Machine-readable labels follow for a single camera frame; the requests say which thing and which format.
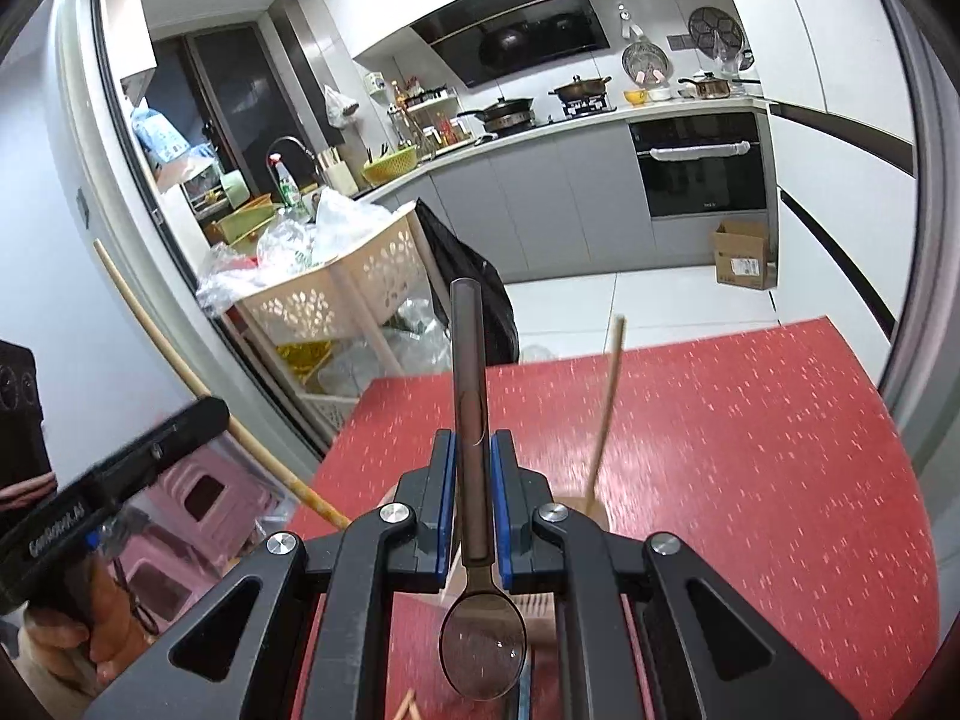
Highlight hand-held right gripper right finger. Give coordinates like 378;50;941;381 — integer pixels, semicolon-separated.
491;431;860;720

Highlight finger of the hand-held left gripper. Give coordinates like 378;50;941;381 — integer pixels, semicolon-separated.
81;397;231;512

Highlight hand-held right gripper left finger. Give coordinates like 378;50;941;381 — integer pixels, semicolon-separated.
82;431;458;720

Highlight beige plastic utensil holder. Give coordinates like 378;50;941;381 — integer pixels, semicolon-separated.
442;493;611;698

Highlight person's left forearm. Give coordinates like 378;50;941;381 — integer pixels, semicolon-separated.
0;615;98;720

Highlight chopsticks and utensils in holder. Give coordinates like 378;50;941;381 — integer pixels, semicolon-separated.
358;101;775;284

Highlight person's left hand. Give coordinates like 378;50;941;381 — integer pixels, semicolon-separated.
22;574;155;695

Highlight pink plastic stool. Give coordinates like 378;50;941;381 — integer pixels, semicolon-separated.
112;456;301;616

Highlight black printed clothing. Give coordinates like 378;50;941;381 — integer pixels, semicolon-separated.
0;340;59;533

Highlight black hanging bag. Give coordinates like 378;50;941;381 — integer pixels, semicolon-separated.
415;199;520;370

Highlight green plastic bin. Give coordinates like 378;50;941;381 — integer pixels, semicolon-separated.
213;195;275;246

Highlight beige perforated storage rack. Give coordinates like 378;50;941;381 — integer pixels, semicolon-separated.
223;202;455;445

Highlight pile of clear plastic bags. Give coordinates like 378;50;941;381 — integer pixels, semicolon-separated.
195;187;410;316

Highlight green dish soap bottle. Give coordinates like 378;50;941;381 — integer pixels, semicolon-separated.
267;154;311;220

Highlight blue patterned bag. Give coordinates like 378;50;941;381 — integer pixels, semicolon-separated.
130;106;190;167

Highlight beige knife block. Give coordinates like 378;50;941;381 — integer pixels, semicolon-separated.
318;150;358;196

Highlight steel kitchen faucet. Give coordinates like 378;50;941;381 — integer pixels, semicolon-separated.
268;136;321;190

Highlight green plastic colander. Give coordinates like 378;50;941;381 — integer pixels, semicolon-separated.
361;147;419;186

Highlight cardboard box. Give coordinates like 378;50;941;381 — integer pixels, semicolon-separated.
709;219;778;291

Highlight white hanging plastic bag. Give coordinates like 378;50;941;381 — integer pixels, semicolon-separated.
323;84;360;130

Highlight black built-in oven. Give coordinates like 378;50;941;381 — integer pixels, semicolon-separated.
628;112;770;221

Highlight white spice rack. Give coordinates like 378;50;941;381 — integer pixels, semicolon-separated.
388;85;463;152

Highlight black wok with lid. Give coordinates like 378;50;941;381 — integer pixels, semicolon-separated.
456;94;538;134

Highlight gas stove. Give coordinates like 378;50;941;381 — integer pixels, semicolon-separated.
551;100;620;122

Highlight copper pot with lid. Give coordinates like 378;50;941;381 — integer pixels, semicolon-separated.
549;75;613;104

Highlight hanging steel colander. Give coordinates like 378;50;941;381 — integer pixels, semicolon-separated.
620;40;669;88

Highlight small copper saucepan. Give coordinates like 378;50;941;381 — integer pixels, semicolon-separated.
678;73;733;101

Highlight black range hood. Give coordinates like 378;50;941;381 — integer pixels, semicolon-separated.
409;0;611;89

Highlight white tall cabinet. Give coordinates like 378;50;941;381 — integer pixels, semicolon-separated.
703;0;920;391

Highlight long wooden broom handle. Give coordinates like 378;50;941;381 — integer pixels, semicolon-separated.
92;238;352;530

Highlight white towel on oven handle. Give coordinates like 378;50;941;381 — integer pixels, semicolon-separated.
648;139;752;164

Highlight round black wall rack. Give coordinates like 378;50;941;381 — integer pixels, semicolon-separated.
688;6;746;55

